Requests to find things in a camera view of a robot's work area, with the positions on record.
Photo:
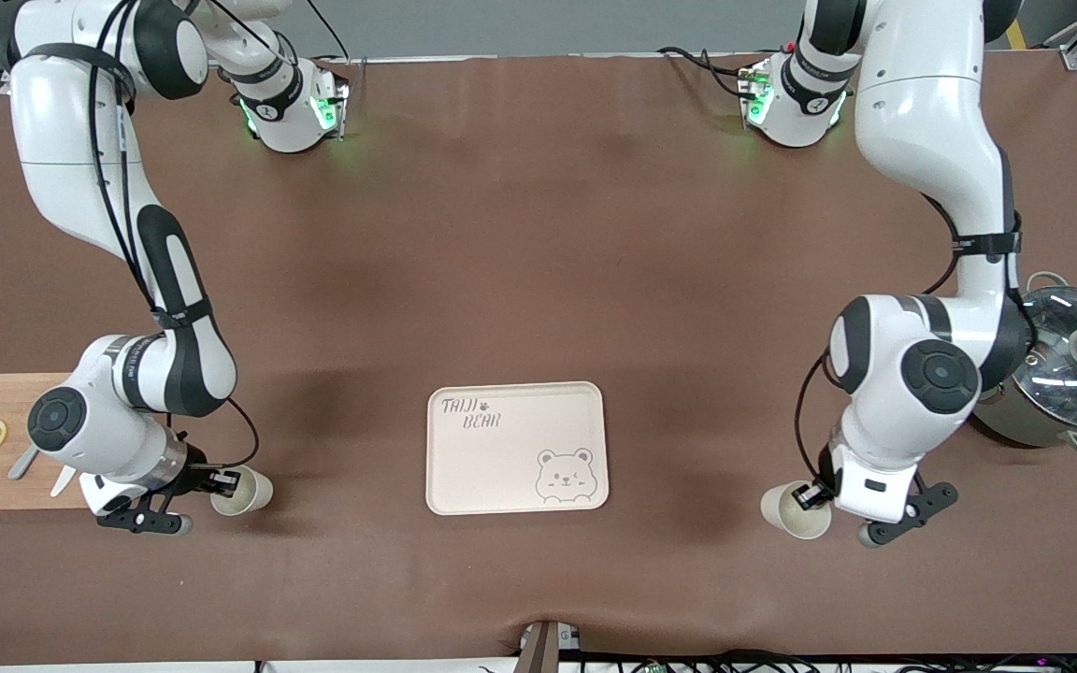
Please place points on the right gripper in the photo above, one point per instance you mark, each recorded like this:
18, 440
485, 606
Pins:
196, 477

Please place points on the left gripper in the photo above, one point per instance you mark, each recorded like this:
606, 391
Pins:
820, 493

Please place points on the white plastic cup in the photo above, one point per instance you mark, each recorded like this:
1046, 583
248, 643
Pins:
253, 491
786, 514

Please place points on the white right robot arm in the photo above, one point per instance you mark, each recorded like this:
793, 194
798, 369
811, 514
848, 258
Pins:
62, 140

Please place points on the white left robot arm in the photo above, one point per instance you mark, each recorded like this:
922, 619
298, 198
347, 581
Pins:
922, 112

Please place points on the beige bear print tray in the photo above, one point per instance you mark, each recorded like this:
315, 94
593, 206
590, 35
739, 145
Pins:
510, 467

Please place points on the white plastic knife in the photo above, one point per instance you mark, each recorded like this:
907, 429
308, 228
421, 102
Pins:
62, 484

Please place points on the grey plastic knife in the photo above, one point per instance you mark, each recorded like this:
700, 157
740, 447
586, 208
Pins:
20, 467

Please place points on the bamboo cutting board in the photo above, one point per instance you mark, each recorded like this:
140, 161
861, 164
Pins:
6, 491

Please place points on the grey-green electric pot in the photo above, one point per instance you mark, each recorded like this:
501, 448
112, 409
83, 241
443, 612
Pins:
1034, 430

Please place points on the glass pot lid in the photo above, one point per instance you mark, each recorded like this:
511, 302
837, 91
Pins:
1062, 374

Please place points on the aluminium profile bracket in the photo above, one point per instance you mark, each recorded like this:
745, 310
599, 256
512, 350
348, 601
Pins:
543, 650

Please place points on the aluminium frame rail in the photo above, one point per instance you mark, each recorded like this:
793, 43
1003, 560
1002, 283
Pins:
333, 62

